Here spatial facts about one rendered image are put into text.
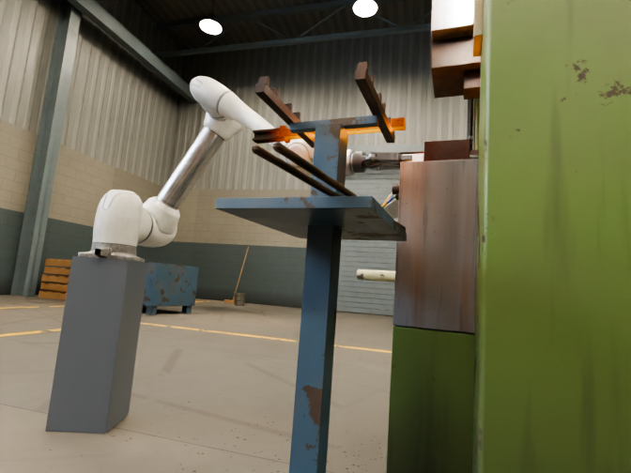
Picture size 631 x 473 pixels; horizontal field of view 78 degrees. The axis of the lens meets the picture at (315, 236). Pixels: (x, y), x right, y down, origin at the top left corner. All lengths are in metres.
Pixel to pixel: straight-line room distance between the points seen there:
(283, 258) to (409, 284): 8.88
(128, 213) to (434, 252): 1.13
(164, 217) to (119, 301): 0.41
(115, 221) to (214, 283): 9.08
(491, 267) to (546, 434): 0.29
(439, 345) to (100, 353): 1.14
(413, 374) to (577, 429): 0.39
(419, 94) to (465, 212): 9.43
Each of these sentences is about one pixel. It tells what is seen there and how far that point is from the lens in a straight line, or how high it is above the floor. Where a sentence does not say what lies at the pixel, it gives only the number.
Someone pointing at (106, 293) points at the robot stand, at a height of 0.48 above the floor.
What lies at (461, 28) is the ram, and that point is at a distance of 1.41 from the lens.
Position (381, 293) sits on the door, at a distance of 9.23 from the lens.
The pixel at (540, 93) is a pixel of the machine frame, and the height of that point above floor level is 0.95.
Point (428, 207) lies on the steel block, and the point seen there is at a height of 0.78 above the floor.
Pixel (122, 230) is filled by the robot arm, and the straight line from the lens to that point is 1.62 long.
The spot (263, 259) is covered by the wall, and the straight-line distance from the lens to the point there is 10.06.
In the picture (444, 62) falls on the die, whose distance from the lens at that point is 1.40.
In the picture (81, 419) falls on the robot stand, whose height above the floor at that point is 0.04.
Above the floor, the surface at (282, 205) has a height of 0.69.
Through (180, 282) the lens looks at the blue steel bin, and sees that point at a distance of 6.14.
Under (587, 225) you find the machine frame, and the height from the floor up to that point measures 0.69.
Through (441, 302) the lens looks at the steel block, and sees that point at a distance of 1.05.
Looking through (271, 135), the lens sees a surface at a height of 0.97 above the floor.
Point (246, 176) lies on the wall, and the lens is 10.71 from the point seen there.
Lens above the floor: 0.56
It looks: 7 degrees up
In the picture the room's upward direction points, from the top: 4 degrees clockwise
